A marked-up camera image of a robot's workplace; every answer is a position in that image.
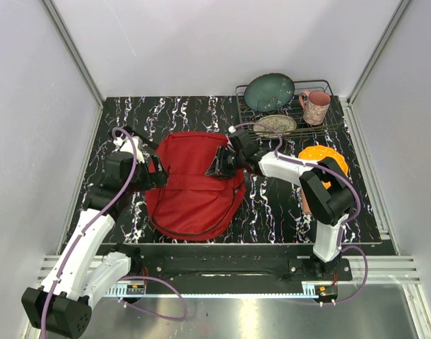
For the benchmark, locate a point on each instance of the red student backpack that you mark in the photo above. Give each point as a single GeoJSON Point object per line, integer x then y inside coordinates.
{"type": "Point", "coordinates": [193, 206]}

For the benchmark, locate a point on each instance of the teal glazed plate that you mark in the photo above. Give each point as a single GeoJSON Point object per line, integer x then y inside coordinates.
{"type": "Point", "coordinates": [269, 92]}

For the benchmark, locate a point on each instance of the aluminium frame rail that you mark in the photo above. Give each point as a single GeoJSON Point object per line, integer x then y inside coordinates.
{"type": "Point", "coordinates": [69, 44]}

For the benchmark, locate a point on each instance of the grey wire dish rack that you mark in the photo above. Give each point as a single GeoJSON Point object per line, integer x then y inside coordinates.
{"type": "Point", "coordinates": [332, 121]}

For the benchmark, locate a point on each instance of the speckled cream plate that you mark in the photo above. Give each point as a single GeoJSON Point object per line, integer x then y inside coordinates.
{"type": "Point", "coordinates": [269, 126]}

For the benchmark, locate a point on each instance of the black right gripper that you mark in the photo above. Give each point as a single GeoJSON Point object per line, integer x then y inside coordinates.
{"type": "Point", "coordinates": [219, 169]}

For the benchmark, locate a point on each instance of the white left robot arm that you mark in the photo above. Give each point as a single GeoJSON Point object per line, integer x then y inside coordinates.
{"type": "Point", "coordinates": [64, 301]}

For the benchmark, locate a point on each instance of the yellow polka dot plate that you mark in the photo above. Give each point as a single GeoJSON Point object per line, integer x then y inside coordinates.
{"type": "Point", "coordinates": [319, 152]}

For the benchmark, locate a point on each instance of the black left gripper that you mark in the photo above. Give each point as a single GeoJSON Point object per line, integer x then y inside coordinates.
{"type": "Point", "coordinates": [157, 179]}

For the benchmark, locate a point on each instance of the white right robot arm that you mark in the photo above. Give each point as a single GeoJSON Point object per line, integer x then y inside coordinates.
{"type": "Point", "coordinates": [330, 196]}

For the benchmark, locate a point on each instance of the pink patterned mug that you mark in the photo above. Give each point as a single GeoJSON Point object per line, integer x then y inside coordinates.
{"type": "Point", "coordinates": [315, 106]}

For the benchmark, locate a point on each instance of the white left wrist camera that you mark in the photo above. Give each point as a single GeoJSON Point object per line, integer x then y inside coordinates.
{"type": "Point", "coordinates": [125, 145]}

